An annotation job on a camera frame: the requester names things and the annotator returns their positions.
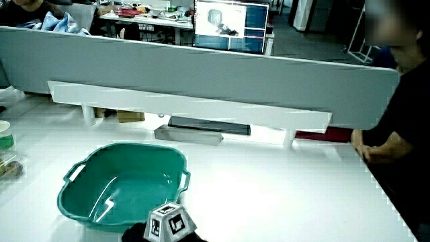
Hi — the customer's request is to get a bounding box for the white desk shelf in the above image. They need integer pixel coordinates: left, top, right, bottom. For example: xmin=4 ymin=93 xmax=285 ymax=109
xmin=47 ymin=80 xmax=333 ymax=149

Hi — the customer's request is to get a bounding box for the person's right hand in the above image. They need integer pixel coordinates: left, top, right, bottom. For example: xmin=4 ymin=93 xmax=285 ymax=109
xmin=121 ymin=201 xmax=208 ymax=242

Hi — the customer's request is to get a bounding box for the grey office chair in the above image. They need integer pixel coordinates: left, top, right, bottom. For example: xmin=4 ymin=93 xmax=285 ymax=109
xmin=65 ymin=3 xmax=98 ymax=32

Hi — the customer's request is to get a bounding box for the light blue cloth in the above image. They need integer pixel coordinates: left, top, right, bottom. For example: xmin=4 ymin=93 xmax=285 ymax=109
xmin=16 ymin=11 xmax=91 ymax=36

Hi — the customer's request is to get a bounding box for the computer monitor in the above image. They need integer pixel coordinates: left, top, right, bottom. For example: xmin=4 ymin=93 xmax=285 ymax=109
xmin=192 ymin=0 xmax=271 ymax=55

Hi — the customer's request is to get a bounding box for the clear plastic food container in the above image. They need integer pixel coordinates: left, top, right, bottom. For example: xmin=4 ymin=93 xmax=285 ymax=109
xmin=0 ymin=150 xmax=28 ymax=184

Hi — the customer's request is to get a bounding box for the black flat bar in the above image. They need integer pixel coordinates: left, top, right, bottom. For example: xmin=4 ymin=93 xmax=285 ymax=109
xmin=167 ymin=116 xmax=252 ymax=136

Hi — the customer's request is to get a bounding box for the grey flat bar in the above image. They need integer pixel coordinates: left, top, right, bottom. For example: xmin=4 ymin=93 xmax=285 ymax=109
xmin=154 ymin=124 xmax=224 ymax=147

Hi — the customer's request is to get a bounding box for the white background desk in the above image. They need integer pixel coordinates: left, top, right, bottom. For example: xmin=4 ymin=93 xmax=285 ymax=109
xmin=99 ymin=12 xmax=194 ymax=46

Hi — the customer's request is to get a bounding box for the grey desk partition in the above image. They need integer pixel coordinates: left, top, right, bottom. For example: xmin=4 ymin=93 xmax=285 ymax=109
xmin=0 ymin=26 xmax=400 ymax=131

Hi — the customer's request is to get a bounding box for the red item on desk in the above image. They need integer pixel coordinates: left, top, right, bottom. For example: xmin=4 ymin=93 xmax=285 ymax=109
xmin=118 ymin=8 xmax=142 ymax=19

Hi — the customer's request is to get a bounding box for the brown cardboard box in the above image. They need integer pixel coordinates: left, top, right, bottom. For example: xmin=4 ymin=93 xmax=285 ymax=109
xmin=93 ymin=107 xmax=146 ymax=124

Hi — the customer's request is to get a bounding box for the green plastic basin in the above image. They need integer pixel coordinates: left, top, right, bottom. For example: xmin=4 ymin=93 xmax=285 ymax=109
xmin=56 ymin=142 xmax=191 ymax=233

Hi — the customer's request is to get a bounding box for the dark red flat object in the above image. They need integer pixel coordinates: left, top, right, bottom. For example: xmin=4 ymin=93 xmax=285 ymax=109
xmin=295 ymin=126 xmax=353 ymax=144

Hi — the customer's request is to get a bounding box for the white metal frame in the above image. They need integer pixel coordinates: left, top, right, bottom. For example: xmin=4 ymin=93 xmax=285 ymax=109
xmin=347 ymin=5 xmax=382 ymax=65

